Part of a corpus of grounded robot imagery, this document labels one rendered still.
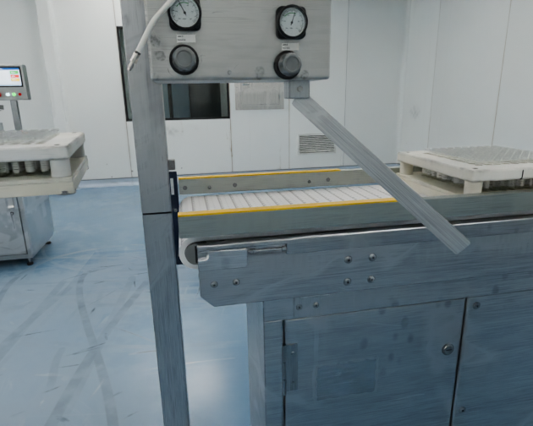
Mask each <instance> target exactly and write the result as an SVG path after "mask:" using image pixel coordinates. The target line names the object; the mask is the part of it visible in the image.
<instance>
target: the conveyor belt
mask: <svg viewBox="0 0 533 426"><path fill-rule="evenodd" d="M383 198H393V196H392V195H391V194H389V193H388V192H387V191H386V190H385V189H384V188H383V187H382V186H381V185H367V186H354V187H340V188H314V189H300V190H285V191H272V192H258V193H244V194H218V195H203V196H190V197H187V198H185V199H183V200H182V201H181V203H180V205H179V212H186V211H199V210H223V209H236V208H248V207H261V206H273V205H297V204H309V203H322V202H334V201H347V200H359V199H383ZM529 214H533V210H525V211H515V212H504V213H493V214H483V215H472V216H452V217H444V218H445V219H446V220H448V221H457V220H468V219H478V218H488V217H499V216H519V215H529ZM417 223H421V222H420V221H418V220H409V221H389V222H378V223H367V224H357V225H347V226H335V227H315V228H305V229H294V230H283V231H273V232H253V233H242V234H231V235H221V236H210V237H199V238H179V258H180V260H181V262H182V263H183V264H184V265H186V266H187V267H189V268H191V269H198V265H192V264H191V263H190V262H188V260H187V259H186V258H185V255H184V251H185V249H186V247H187V246H188V245H189V244H190V243H193V242H202V241H206V242H207V243H209V242H219V240H223V239H233V238H252V237H263V236H273V235H284V234H295V233H305V232H325V231H335V230H345V229H355V228H366V227H386V226H397V225H407V224H417Z"/></svg>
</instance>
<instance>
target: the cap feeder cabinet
mask: <svg viewBox="0 0 533 426"><path fill-rule="evenodd" d="M53 232H54V226H53V221H52V212H51V206H50V201H49V196H48V195H40V196H28V197H16V198H4V199H0V260H9V259H28V260H29V262H28V263H27V265H33V264H34V262H32V261H30V260H31V258H33V257H34V256H35V255H36V254H37V253H38V252H39V250H40V249H41V248H42V247H43V246H44V245H45V244H50V243H51V241H49V239H50V238H51V237H52V235H53Z"/></svg>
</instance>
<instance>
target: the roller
mask: <svg viewBox="0 0 533 426"><path fill-rule="evenodd" d="M198 243H206V241H202V242H193V243H190V244H189V245H188V246H187V247H186V249H185V251H184V255H185V258H186V259H187V260H188V262H190V263H191V264H192V265H198V255H197V244H198Z"/></svg>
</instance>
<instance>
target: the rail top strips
mask: <svg viewBox="0 0 533 426"><path fill-rule="evenodd" d="M337 171H341V170H340V169H338V168H336V169H320V170H304V171H287V172H256V173H240V174H223V175H207V176H191V177H179V180H181V179H197V178H227V177H243V176H260V175H275V174H291V173H307V172H337ZM387 202H398V201H397V200H396V199H395V198H383V199H359V200H347V201H334V202H322V203H309V204H297V205H273V206H261V207H248V208H236V209H223V210H199V211H186V212H178V217H185V216H208V215H220V214H233V213H245V212H257V211H269V210H292V209H304V208H316V207H328V206H340V205H363V204H375V203H387Z"/></svg>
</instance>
